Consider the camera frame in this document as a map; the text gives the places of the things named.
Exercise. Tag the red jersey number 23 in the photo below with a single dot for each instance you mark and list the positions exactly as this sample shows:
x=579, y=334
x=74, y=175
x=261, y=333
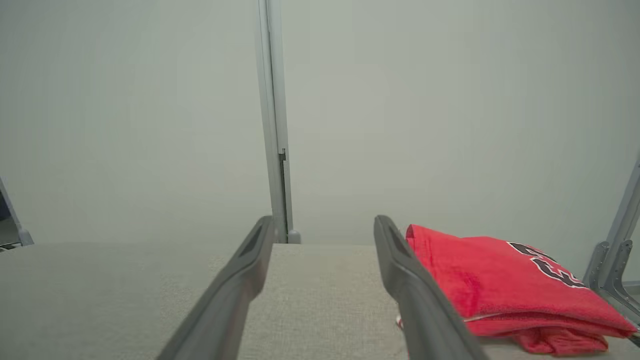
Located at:
x=500, y=280

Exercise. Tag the grey metal partition leg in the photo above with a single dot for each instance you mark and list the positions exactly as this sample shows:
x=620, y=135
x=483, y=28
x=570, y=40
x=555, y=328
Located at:
x=15, y=220
x=615, y=260

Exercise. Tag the red shorts with white stripe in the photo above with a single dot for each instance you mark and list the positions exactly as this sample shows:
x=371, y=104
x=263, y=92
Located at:
x=560, y=344

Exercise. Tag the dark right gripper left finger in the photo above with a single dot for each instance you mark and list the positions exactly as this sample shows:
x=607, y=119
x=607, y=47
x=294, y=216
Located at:
x=225, y=305

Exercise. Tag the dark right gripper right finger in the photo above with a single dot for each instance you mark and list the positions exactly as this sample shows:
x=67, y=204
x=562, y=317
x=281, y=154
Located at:
x=425, y=310

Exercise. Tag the grey partition joint post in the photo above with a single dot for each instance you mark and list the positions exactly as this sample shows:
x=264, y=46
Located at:
x=275, y=100

